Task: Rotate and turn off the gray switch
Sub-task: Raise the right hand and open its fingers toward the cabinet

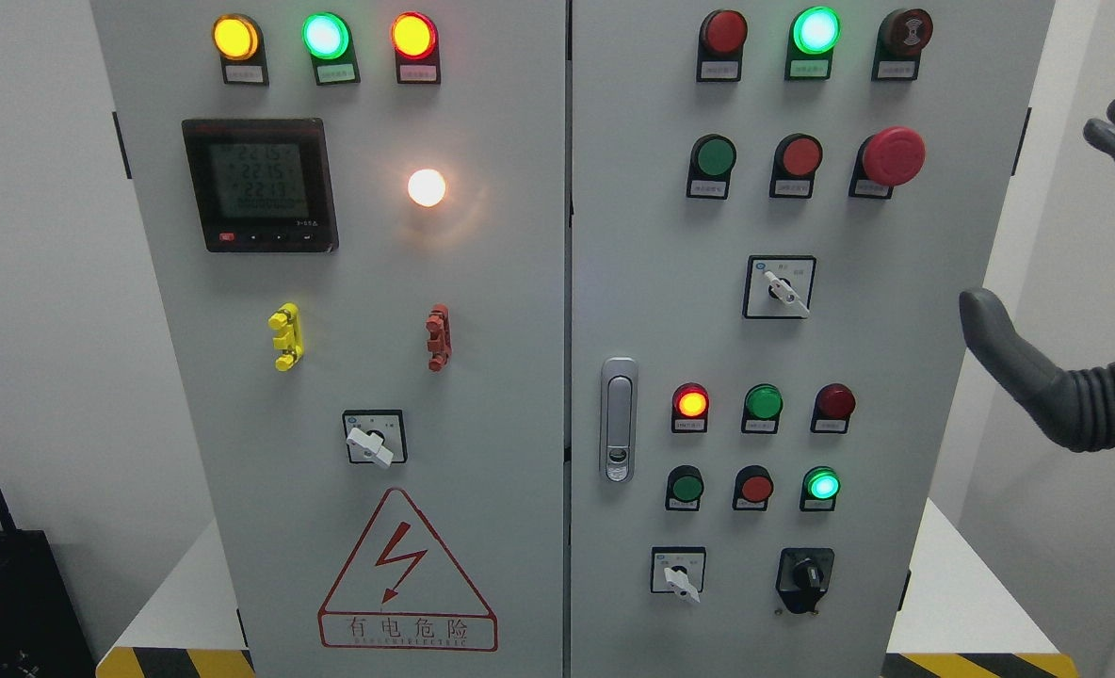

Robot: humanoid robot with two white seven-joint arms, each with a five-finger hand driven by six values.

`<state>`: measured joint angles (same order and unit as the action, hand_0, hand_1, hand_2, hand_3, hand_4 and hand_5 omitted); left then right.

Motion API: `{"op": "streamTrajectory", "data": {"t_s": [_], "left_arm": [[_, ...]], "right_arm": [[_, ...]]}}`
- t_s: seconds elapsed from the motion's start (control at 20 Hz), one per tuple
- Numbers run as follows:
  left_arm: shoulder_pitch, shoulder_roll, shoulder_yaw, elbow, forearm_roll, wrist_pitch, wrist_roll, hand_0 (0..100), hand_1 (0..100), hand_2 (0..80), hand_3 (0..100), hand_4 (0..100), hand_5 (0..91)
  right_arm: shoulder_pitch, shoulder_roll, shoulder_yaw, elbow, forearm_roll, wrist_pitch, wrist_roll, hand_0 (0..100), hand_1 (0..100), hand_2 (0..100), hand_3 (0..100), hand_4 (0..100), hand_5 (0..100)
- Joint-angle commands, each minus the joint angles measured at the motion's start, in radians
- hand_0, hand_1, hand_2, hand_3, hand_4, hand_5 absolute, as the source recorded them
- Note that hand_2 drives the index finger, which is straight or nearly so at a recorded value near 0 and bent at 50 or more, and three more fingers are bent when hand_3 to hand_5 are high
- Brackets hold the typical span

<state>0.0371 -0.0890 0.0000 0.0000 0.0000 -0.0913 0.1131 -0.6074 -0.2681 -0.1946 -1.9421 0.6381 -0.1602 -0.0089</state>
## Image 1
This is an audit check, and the gray robotic hand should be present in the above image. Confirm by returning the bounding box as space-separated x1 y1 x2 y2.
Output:
958 99 1115 452

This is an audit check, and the gray rotary switch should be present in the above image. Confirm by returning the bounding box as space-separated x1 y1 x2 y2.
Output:
741 254 816 320
651 546 705 604

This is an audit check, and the lit green indicator lower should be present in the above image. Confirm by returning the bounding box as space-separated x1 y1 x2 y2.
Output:
799 466 841 512

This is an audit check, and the red emergency stop button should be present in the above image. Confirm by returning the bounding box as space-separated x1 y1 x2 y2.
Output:
849 127 927 198

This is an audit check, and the green indicator light middle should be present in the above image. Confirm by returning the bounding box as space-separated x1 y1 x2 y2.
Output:
741 382 784 434

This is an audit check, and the green indicator light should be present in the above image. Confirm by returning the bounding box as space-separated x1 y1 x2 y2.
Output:
741 382 784 434
300 11 361 86

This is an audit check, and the red push button lower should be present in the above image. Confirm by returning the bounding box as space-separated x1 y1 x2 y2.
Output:
733 466 774 511

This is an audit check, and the red push button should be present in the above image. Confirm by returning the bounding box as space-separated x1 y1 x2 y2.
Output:
768 133 823 198
733 466 774 511

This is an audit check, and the red push button upper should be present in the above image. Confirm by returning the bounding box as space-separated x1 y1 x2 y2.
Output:
768 133 823 198

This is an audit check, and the lit red indicator middle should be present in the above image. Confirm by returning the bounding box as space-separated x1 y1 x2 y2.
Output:
671 382 711 433

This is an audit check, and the dark red buzzer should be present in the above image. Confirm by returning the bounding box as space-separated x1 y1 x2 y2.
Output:
871 8 933 81

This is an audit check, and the green push button lower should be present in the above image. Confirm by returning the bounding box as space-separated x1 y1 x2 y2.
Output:
665 464 704 511

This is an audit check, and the green push button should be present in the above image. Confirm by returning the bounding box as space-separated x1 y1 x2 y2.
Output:
665 464 704 511
686 134 737 198

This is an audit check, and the green push button upper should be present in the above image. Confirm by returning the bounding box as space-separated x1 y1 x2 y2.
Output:
686 134 737 198

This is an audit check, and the green lit indicator top right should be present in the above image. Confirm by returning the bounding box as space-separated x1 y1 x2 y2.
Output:
784 4 841 81

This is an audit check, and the red indicator light top right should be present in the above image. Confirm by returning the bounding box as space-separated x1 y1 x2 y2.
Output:
696 9 750 83

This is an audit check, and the gray electrical cabinet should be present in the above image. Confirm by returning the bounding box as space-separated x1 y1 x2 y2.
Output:
91 1 1054 677

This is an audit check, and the red terminal connector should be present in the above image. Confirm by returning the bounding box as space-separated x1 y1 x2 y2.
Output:
425 303 453 372

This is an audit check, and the white glowing indicator light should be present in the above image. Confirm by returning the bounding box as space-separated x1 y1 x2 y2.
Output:
407 168 448 209

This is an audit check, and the red electrical hazard warning sticker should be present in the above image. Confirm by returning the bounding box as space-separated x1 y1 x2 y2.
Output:
317 488 498 653

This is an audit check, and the red-orange indicator light top left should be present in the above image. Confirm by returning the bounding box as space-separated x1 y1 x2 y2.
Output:
390 11 442 85

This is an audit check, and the yellow terminal connector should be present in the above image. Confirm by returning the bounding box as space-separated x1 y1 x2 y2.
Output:
266 303 306 372

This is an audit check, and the green indicator light top left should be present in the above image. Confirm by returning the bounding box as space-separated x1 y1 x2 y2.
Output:
300 11 361 86

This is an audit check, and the black digital power meter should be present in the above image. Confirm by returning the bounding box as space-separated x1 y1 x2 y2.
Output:
182 119 339 253

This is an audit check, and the yellow indicator light top left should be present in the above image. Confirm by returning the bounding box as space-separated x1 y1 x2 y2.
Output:
212 13 269 87

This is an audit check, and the black box with antenna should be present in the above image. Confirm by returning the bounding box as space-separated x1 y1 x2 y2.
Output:
0 490 94 677

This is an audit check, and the black key selector switch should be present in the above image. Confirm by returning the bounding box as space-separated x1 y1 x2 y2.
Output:
774 548 834 614

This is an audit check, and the silver cabinet door handle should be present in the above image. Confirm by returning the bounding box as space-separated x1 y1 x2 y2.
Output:
600 357 638 482

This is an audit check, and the gray rotary switch left door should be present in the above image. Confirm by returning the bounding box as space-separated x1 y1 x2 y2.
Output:
342 409 408 469

